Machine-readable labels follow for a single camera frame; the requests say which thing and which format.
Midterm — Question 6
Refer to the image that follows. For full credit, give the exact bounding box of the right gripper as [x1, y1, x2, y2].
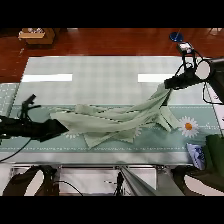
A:
[163, 70, 198, 91]

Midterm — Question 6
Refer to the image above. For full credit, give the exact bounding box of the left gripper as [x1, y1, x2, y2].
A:
[37, 118, 70, 143]

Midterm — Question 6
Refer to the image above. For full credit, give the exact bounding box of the pale green T-shirt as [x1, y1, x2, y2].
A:
[49, 82, 183, 150]

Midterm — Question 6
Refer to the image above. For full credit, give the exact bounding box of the blue round object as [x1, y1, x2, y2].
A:
[168, 31, 185, 43]

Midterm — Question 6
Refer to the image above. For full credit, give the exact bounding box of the blue and white garment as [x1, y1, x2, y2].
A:
[185, 142, 206, 171]

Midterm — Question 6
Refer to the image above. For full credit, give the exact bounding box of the dark green garment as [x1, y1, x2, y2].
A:
[203, 133, 224, 178]

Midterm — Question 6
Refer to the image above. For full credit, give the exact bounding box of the brown cardboard box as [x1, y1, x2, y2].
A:
[17, 27, 56, 46]

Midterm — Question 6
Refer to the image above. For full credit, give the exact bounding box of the black cable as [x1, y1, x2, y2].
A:
[0, 137, 33, 164]
[52, 179, 84, 197]
[201, 81, 224, 106]

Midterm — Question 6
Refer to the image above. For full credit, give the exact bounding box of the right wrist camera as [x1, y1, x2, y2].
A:
[176, 41, 196, 74]

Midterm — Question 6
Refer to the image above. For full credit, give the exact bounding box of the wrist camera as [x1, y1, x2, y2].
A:
[176, 41, 196, 74]
[19, 93, 43, 122]

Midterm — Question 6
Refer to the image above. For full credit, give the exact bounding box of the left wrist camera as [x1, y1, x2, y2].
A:
[19, 93, 43, 122]

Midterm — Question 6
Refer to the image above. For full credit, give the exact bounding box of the silver frame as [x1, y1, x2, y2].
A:
[0, 161, 224, 197]

